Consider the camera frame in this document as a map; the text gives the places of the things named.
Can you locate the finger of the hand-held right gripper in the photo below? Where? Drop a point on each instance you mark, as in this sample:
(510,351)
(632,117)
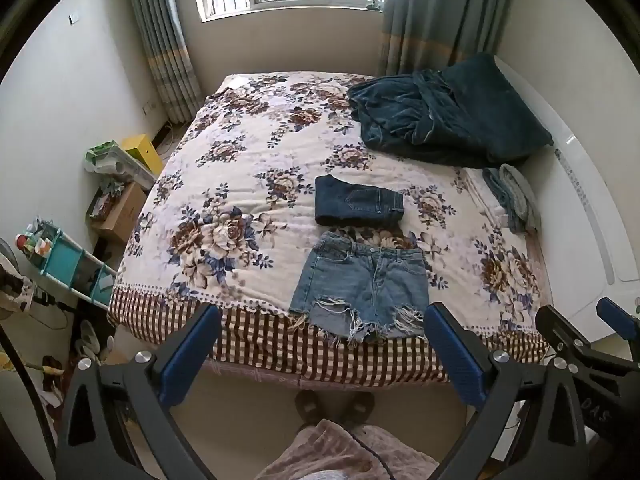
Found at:
(560,330)
(617,317)

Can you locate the folded blue cloth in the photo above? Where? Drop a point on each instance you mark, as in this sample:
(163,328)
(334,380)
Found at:
(502,192)

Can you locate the clear plastic storage box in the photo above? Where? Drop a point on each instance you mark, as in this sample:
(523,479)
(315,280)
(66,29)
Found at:
(117,162)

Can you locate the teal shelf rack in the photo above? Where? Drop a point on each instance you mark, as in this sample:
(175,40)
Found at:
(65,262)

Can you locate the dark blue velvet blanket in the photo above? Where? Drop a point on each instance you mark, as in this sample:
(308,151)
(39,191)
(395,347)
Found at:
(400,115)

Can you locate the person's pink pajama legs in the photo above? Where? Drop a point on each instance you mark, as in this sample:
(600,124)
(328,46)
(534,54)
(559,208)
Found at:
(340,452)

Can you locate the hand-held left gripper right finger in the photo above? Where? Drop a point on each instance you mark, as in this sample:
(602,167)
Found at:
(455,350)

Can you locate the light blue denim shorts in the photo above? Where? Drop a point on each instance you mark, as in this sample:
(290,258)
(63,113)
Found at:
(350,280)

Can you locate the brown cardboard box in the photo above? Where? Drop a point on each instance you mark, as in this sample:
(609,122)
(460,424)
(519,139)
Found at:
(122,212)

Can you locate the dark teal pillow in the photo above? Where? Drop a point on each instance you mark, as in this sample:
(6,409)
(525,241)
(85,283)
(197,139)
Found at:
(492,110)

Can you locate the floral checked bedspread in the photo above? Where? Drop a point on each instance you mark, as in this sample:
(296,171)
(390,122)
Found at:
(225,185)

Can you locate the white wall socket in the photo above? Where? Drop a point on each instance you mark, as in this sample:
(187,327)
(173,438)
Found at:
(150,107)

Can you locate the white wall switch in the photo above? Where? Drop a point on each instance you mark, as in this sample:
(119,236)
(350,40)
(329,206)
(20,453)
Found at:
(74,18)

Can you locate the white bed headboard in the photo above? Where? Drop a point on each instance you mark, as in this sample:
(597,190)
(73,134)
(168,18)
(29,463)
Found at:
(585,200)

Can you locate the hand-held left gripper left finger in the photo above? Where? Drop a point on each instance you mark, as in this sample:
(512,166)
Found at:
(192,347)

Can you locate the grey-blue striped curtain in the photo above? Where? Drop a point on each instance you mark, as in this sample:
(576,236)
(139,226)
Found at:
(157,35)
(430,15)

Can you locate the person's black slipper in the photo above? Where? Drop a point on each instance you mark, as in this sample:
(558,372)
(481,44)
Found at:
(314,406)
(359,406)

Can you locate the folded grey cloth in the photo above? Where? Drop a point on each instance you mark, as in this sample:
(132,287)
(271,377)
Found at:
(525,197)

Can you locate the white slippers pair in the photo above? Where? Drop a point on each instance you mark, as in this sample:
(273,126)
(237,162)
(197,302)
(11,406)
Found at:
(92,342)

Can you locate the folded dark blue jeans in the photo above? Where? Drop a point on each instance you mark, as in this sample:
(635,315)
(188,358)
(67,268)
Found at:
(357,202)

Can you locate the yellow box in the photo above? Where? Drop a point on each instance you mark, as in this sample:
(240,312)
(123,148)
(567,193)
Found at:
(142,152)

